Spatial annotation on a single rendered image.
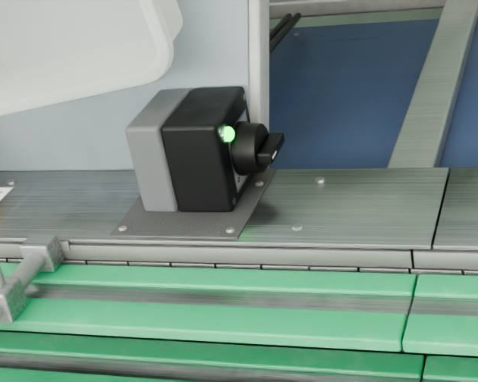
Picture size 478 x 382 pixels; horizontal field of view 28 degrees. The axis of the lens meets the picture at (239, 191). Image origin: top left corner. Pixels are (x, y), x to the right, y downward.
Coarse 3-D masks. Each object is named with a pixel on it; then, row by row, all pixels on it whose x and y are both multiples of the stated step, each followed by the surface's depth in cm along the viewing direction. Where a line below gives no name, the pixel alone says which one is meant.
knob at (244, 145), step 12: (240, 132) 77; (252, 132) 77; (264, 132) 78; (240, 144) 76; (252, 144) 76; (264, 144) 77; (276, 144) 77; (240, 156) 77; (252, 156) 76; (264, 156) 76; (240, 168) 77; (252, 168) 77; (264, 168) 78
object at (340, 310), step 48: (48, 288) 76; (96, 288) 75; (144, 288) 74; (192, 288) 73; (240, 288) 71; (288, 288) 70; (336, 288) 69; (384, 288) 68; (432, 288) 67; (144, 336) 69; (192, 336) 67; (240, 336) 66; (288, 336) 65; (336, 336) 64; (384, 336) 63; (432, 336) 62
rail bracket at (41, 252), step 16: (32, 240) 78; (48, 240) 77; (64, 240) 78; (32, 256) 76; (48, 256) 77; (0, 272) 71; (16, 272) 74; (32, 272) 75; (0, 288) 72; (16, 288) 72; (0, 304) 71; (16, 304) 72; (0, 320) 72
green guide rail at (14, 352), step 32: (0, 352) 82; (32, 352) 81; (64, 352) 80; (96, 352) 79; (128, 352) 79; (160, 352) 78; (192, 352) 77; (224, 352) 77; (256, 352) 76; (288, 352) 75; (320, 352) 74; (352, 352) 74; (384, 352) 73
